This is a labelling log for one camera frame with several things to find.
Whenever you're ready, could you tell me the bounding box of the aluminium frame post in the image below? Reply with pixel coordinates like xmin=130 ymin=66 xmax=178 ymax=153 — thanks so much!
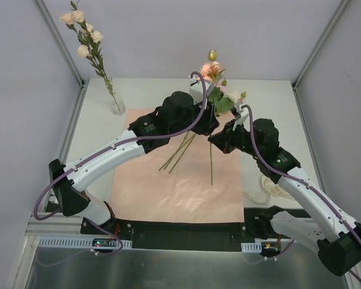
xmin=33 ymin=0 xmax=90 ymax=89
xmin=291 ymin=0 xmax=353 ymax=90

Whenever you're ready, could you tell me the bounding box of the front aluminium rail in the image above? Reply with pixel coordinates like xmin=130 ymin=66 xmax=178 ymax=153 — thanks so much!
xmin=25 ymin=213 xmax=82 ymax=236

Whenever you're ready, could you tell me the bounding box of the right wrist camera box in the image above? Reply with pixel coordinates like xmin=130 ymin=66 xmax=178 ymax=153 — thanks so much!
xmin=230 ymin=102 xmax=249 ymax=131

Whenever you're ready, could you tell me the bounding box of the pink artificial flower bouquet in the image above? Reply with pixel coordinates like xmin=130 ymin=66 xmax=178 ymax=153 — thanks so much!
xmin=158 ymin=89 xmax=248 ymax=175

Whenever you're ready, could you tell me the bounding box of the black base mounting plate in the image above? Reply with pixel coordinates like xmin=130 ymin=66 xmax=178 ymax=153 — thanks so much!
xmin=45 ymin=202 xmax=313 ymax=253

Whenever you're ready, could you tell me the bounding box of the pink wrapping paper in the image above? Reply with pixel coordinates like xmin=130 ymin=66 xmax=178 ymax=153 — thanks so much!
xmin=108 ymin=107 xmax=244 ymax=223

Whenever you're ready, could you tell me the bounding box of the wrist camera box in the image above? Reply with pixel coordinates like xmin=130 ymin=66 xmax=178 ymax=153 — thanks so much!
xmin=188 ymin=76 xmax=214 ymax=104
xmin=230 ymin=102 xmax=249 ymax=131

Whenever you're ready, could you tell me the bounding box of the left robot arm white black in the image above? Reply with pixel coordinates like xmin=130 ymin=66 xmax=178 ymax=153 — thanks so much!
xmin=49 ymin=91 xmax=219 ymax=234

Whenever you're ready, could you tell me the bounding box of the left aluminium frame post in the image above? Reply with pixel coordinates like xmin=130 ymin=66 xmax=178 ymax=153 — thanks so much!
xmin=33 ymin=0 xmax=90 ymax=89

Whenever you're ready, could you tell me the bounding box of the left white cable duct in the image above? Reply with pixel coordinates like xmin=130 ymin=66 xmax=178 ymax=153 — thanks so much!
xmin=39 ymin=237 xmax=132 ymax=250

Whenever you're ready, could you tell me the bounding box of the clear glass vase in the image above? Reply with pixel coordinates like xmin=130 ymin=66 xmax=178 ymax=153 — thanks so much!
xmin=103 ymin=78 xmax=126 ymax=115

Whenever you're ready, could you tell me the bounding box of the shiny metal front panel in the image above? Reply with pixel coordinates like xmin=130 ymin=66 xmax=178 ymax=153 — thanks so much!
xmin=25 ymin=244 xmax=348 ymax=288

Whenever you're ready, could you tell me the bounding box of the cream ribbon gold lettering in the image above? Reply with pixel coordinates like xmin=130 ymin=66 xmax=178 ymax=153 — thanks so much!
xmin=242 ymin=176 xmax=295 ymax=205

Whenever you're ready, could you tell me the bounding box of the right aluminium frame post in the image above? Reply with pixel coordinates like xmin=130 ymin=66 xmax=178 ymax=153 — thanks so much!
xmin=291 ymin=0 xmax=353 ymax=90

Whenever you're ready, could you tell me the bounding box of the white cable duct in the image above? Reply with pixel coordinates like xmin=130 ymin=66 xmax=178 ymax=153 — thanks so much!
xmin=39 ymin=237 xmax=132 ymax=250
xmin=241 ymin=240 xmax=281 ymax=253

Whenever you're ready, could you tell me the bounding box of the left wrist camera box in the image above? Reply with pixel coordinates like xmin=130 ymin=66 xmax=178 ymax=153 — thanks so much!
xmin=188 ymin=76 xmax=214 ymax=104

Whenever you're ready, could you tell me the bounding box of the right white cable duct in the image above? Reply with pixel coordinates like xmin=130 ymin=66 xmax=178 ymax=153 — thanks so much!
xmin=241 ymin=240 xmax=281 ymax=253

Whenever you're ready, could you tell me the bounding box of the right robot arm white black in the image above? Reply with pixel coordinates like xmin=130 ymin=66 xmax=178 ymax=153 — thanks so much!
xmin=208 ymin=119 xmax=361 ymax=276

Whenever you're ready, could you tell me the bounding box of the peach flower stem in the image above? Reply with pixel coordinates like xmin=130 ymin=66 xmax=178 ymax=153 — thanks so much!
xmin=60 ymin=0 xmax=122 ymax=112

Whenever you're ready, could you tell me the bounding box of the pink rose stem with bud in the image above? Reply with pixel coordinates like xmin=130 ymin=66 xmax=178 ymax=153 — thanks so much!
xmin=198 ymin=49 xmax=229 ymax=186

